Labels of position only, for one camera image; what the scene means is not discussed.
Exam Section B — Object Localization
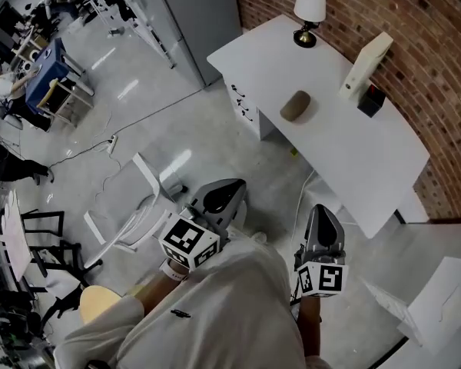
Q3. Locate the person's white shirt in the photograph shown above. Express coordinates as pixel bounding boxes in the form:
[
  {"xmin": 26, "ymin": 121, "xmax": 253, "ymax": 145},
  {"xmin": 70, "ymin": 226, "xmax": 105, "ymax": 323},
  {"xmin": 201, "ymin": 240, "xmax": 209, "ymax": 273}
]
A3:
[{"xmin": 53, "ymin": 227, "xmax": 324, "ymax": 369}]

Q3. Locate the white wrist band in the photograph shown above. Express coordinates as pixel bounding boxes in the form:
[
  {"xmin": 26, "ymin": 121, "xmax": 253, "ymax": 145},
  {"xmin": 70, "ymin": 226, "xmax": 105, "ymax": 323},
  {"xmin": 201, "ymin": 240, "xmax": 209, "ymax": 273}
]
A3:
[{"xmin": 159, "ymin": 258, "xmax": 190, "ymax": 282}]

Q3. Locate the white board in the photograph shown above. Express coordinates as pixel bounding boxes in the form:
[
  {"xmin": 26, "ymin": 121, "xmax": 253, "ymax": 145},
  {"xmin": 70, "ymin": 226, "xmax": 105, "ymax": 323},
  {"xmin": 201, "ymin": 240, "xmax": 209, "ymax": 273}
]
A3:
[{"xmin": 0, "ymin": 190, "xmax": 34, "ymax": 284}]

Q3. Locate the black metal frame chair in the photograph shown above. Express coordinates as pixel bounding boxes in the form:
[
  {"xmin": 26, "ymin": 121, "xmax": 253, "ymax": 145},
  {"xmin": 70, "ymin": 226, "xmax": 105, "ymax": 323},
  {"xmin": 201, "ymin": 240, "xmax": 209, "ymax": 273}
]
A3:
[{"xmin": 20, "ymin": 209, "xmax": 84, "ymax": 284}]

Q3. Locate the person's left forearm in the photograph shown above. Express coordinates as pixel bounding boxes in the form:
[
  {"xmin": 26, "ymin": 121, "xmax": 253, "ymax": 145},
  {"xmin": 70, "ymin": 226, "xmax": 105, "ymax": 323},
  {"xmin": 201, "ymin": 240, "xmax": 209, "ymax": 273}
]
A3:
[{"xmin": 137, "ymin": 259, "xmax": 190, "ymax": 317}]

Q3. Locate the cream upright binder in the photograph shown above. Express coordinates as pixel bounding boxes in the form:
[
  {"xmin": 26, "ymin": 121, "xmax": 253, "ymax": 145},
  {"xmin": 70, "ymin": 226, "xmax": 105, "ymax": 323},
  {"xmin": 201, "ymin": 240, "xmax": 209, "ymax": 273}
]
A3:
[{"xmin": 338, "ymin": 31, "xmax": 394, "ymax": 101}]

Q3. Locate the white desk drawer unit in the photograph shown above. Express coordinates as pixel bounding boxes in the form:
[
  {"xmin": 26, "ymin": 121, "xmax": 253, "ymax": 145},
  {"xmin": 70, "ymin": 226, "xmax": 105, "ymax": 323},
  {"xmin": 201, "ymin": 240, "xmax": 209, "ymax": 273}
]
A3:
[{"xmin": 225, "ymin": 73, "xmax": 278, "ymax": 142}]

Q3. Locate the white chair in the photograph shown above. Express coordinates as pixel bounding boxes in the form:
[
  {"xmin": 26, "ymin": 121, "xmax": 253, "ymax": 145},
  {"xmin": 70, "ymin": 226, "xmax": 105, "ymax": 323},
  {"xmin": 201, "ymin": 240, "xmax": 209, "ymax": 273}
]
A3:
[{"xmin": 83, "ymin": 151, "xmax": 186, "ymax": 269}]

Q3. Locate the grey partition panel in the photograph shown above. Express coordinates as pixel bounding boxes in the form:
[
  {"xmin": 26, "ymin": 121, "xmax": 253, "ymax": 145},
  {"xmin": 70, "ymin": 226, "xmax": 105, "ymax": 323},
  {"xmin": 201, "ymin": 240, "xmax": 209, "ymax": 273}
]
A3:
[{"xmin": 153, "ymin": 0, "xmax": 244, "ymax": 91}]

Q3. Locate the round wooden stool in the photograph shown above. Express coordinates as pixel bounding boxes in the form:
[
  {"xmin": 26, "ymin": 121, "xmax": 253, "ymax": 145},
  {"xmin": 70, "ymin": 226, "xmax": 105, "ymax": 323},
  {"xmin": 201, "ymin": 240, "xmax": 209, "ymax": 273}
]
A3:
[{"xmin": 78, "ymin": 284, "xmax": 124, "ymax": 325}]

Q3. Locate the white wooden stool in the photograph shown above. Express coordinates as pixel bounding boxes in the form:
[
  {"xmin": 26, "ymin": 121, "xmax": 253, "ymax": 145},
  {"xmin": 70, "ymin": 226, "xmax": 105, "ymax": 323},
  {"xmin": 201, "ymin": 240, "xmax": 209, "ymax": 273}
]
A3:
[
  {"xmin": 57, "ymin": 51, "xmax": 96, "ymax": 96},
  {"xmin": 35, "ymin": 78, "xmax": 95, "ymax": 128}
]

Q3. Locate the white shade table lamp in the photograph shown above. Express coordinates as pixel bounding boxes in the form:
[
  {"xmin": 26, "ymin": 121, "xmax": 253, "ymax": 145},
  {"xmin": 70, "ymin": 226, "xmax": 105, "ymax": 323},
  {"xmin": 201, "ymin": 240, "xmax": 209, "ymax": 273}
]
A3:
[{"xmin": 293, "ymin": 0, "xmax": 327, "ymax": 49}]

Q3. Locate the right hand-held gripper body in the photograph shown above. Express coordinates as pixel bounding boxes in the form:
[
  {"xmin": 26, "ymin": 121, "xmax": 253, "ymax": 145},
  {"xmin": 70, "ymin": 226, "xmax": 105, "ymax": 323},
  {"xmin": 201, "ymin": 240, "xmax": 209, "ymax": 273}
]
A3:
[{"xmin": 294, "ymin": 246, "xmax": 350, "ymax": 298}]

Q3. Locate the brown oval object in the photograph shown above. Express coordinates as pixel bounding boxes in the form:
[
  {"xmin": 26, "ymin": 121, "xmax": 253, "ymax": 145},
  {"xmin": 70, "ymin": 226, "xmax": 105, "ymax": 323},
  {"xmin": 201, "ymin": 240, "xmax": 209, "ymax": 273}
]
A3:
[{"xmin": 279, "ymin": 89, "xmax": 313, "ymax": 123}]

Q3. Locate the person's right forearm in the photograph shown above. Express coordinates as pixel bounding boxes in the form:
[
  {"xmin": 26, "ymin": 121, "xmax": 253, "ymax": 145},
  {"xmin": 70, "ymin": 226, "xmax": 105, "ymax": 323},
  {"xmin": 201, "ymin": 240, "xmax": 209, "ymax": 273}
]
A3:
[{"xmin": 297, "ymin": 294, "xmax": 324, "ymax": 357}]

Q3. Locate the blue covered table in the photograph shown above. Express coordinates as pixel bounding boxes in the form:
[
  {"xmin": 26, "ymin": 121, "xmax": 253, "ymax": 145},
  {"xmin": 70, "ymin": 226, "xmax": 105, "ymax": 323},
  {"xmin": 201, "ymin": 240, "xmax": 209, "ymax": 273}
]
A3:
[{"xmin": 24, "ymin": 38, "xmax": 68, "ymax": 109}]

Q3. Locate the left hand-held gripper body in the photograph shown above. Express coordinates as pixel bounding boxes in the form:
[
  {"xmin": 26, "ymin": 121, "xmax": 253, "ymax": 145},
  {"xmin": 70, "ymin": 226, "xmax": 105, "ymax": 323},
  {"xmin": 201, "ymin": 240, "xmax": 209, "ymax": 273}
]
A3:
[{"xmin": 158, "ymin": 197, "xmax": 232, "ymax": 271}]

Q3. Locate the black square pen holder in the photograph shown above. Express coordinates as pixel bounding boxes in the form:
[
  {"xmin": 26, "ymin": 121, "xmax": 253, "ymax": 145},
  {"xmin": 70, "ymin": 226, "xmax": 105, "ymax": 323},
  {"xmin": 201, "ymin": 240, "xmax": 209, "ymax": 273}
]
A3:
[{"xmin": 356, "ymin": 84, "xmax": 386, "ymax": 119}]

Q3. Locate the white shelving rack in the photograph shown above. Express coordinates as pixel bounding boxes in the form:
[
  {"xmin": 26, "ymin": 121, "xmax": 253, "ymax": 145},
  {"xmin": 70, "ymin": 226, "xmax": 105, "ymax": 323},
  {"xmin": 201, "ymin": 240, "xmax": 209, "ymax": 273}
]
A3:
[{"xmin": 80, "ymin": 0, "xmax": 177, "ymax": 69}]

